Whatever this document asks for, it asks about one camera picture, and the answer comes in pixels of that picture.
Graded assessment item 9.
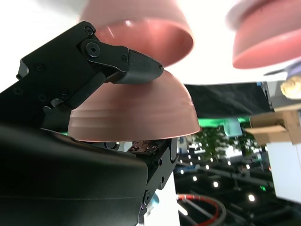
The pink plastic bowl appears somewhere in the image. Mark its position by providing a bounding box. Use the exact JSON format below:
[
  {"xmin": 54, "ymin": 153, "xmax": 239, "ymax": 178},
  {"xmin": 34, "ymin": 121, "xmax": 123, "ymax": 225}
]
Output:
[
  {"xmin": 225, "ymin": 0, "xmax": 301, "ymax": 70},
  {"xmin": 79, "ymin": 0, "xmax": 195, "ymax": 67},
  {"xmin": 67, "ymin": 68, "xmax": 201, "ymax": 143}
]

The black backdrop cloth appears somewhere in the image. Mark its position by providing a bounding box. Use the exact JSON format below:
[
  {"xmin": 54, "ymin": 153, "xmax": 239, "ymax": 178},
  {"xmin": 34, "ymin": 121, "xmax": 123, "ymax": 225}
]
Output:
[{"xmin": 183, "ymin": 81, "xmax": 275, "ymax": 118}]

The green leafy plant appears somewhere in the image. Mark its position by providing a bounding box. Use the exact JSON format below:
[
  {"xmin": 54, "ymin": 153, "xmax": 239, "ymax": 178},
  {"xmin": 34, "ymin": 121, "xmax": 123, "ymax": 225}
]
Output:
[{"xmin": 198, "ymin": 127, "xmax": 238, "ymax": 165}]

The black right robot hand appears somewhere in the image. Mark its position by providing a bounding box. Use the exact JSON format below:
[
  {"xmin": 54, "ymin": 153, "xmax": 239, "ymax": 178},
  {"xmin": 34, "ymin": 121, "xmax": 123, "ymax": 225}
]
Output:
[{"xmin": 0, "ymin": 20, "xmax": 179, "ymax": 226}]

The white cabinet panel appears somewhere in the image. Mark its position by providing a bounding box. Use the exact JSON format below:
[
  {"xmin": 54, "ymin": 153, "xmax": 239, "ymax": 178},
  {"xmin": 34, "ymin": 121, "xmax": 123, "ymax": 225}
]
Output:
[{"xmin": 265, "ymin": 140, "xmax": 301, "ymax": 203}]

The brown cardboard box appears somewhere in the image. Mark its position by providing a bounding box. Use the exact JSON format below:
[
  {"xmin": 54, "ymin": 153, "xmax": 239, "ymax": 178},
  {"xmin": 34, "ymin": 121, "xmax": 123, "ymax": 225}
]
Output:
[{"xmin": 244, "ymin": 110, "xmax": 301, "ymax": 146}]

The red ring hoop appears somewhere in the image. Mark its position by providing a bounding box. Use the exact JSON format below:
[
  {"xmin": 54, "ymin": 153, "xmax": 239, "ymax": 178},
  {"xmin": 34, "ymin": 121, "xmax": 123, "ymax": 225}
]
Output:
[{"xmin": 176, "ymin": 193, "xmax": 227, "ymax": 226}]

